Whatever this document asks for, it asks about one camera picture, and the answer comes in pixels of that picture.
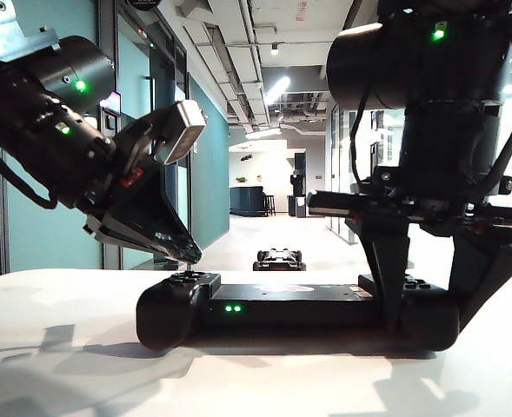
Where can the black remote control with joysticks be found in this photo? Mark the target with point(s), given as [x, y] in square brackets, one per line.
[290, 310]

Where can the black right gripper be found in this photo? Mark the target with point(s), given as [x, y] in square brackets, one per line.
[412, 206]

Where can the black round ceiling fixture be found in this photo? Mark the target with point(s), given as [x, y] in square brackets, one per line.
[144, 3]

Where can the black tall cabinet machine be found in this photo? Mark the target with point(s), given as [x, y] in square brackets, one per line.
[299, 191]

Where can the black quadruped robot dog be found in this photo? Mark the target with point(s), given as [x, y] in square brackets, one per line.
[279, 260]

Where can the small ceiling spotlight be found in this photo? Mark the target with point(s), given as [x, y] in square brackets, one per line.
[274, 49]

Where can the dark reception counter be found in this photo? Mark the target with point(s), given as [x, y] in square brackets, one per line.
[247, 200]

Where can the long linear ceiling light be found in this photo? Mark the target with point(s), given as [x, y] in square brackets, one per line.
[263, 133]
[277, 90]

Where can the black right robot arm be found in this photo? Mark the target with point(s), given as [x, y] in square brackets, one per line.
[434, 78]

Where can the black door access panel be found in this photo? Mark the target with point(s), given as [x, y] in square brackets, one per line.
[110, 123]

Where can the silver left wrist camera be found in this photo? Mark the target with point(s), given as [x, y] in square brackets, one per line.
[185, 132]

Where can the dark bar stool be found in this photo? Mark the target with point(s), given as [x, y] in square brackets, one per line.
[270, 205]

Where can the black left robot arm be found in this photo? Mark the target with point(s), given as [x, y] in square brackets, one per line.
[34, 108]

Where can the glowing room sign display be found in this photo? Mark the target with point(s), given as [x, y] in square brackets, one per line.
[113, 104]

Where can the green potted plant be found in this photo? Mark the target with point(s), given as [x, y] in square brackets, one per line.
[241, 180]

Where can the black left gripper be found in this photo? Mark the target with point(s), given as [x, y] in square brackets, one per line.
[129, 160]

